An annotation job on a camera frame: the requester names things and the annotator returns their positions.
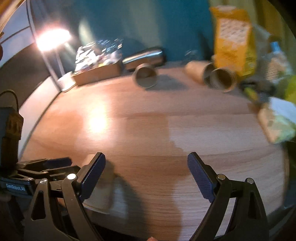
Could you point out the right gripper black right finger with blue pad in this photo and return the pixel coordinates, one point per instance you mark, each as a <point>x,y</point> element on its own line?
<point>248,219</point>

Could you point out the brown paper cup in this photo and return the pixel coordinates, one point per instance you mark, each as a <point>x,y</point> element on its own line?
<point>199,71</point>
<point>101,198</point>
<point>223,79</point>
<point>145,76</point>

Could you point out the teal curtain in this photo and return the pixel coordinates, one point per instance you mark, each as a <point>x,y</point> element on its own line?
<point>175,26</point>

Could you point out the clear plastic snack bag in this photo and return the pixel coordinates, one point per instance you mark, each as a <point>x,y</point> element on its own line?
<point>272,62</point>

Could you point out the cardboard box of items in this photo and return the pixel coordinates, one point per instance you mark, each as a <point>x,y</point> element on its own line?
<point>98,74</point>

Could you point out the orange paper bag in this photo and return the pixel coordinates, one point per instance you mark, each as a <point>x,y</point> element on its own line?
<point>234,45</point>

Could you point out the yellow plastic bag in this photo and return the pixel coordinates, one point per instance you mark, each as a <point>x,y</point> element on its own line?
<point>286,89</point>

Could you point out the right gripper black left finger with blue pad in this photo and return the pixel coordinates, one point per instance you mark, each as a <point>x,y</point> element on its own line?
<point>56,211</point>

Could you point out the small clear glass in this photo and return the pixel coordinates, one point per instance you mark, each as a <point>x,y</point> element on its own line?
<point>191,55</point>

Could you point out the white desk lamp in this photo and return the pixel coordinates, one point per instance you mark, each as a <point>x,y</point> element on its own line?
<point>51,40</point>

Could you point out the stainless steel tumbler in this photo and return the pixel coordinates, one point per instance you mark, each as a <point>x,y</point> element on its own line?
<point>153,56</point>

